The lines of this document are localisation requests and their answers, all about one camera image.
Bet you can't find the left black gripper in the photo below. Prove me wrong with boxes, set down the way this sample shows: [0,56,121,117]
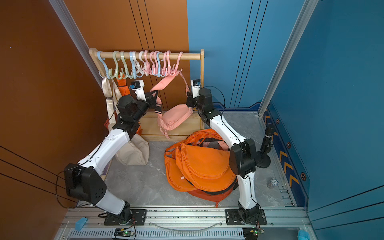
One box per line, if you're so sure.
[131,89,157,124]

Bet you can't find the light pink strap bag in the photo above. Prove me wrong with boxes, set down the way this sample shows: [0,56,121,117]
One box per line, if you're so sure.
[151,71,193,140]

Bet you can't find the beige sling bag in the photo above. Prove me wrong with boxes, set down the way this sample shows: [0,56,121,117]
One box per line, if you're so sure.
[108,79,150,166]

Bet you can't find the bright orange sling bag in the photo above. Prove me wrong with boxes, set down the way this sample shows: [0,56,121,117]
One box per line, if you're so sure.
[164,143,197,192]
[176,129,237,186]

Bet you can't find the dark orange sling bag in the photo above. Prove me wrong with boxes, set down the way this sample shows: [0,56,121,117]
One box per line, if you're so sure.
[188,190,232,208]

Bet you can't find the orange bag with black strap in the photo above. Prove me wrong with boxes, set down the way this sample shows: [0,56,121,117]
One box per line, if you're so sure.
[187,178,239,197]

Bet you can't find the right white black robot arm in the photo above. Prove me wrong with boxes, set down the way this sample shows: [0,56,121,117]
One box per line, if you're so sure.
[186,88,262,225]

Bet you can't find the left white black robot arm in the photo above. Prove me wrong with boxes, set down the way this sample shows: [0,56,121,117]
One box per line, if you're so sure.
[64,91,161,221]

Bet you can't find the green plastic hook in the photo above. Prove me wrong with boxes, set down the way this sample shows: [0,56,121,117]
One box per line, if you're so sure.
[108,51,121,79]

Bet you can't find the blue plastic hook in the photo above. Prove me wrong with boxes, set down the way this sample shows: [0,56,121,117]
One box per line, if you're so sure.
[97,51,111,80]

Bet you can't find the wooden hanging rack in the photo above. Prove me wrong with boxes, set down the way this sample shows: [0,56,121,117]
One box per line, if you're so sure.
[89,48,205,142]

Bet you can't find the black microphone stand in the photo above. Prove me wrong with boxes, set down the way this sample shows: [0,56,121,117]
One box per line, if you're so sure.
[256,124,275,169]

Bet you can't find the small round clear cap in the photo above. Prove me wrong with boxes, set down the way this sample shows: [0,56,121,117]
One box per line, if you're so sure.
[267,178,279,189]

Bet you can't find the green circuit board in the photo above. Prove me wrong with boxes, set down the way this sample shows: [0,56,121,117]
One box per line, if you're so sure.
[114,228,136,239]

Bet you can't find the blue foam block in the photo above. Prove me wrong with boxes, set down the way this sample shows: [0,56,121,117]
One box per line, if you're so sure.
[75,217,88,231]

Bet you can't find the teal cloth corner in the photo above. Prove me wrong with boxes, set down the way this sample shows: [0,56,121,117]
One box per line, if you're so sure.
[298,230,311,240]

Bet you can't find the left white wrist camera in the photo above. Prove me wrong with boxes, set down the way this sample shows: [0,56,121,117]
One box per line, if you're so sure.
[130,80,146,101]

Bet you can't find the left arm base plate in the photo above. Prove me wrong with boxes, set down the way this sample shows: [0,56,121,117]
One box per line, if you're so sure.
[104,209,147,226]

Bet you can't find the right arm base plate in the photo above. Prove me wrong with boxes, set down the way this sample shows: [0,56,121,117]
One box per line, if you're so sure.
[225,209,268,226]

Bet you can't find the aluminium rail frame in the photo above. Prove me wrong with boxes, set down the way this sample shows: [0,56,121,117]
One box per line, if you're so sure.
[54,206,317,240]

